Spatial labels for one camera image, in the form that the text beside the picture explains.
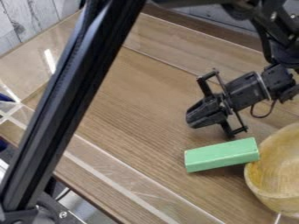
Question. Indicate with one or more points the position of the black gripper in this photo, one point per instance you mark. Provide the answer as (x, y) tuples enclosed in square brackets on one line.
[(213, 109)]

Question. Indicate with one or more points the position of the green rectangular block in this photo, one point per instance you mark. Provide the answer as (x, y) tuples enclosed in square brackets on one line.
[(221, 155)]

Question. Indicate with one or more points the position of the light wooden bowl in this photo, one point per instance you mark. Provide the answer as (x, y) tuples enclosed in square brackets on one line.
[(273, 176)]

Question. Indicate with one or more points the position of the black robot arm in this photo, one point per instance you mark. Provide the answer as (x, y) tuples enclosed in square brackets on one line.
[(102, 29)]

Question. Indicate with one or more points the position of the black table leg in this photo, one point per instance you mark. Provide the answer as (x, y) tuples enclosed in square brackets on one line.
[(50, 187)]

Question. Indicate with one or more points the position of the blue object at left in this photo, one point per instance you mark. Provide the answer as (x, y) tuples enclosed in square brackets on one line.
[(6, 98)]

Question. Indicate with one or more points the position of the clear acrylic tray wall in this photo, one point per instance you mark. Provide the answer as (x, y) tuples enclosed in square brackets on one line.
[(125, 159)]

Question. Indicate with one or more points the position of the metal base plate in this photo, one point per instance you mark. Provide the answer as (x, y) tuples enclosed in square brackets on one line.
[(55, 213)]

